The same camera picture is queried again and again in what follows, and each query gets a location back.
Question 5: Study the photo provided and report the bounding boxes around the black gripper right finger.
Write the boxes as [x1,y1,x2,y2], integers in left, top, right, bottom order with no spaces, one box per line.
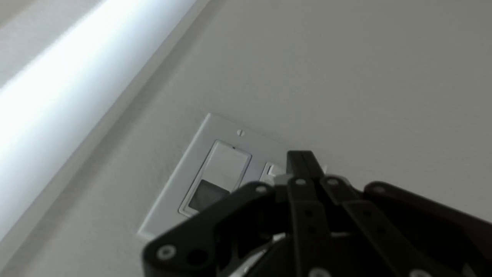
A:
[306,149,492,277]

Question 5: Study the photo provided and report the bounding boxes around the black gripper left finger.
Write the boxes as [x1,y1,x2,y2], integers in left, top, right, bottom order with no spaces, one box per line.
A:
[142,149,333,277]

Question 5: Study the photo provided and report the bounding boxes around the white rocker light switch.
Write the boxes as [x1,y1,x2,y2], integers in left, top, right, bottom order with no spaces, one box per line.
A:
[177,138,254,217]

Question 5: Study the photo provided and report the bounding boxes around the small white dimmer slider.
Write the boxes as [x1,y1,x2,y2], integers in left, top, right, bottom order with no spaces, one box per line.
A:
[259,160,285,188]

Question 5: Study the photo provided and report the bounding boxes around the white switch wall plate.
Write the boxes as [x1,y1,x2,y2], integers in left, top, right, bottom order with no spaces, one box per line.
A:
[137,112,290,243]

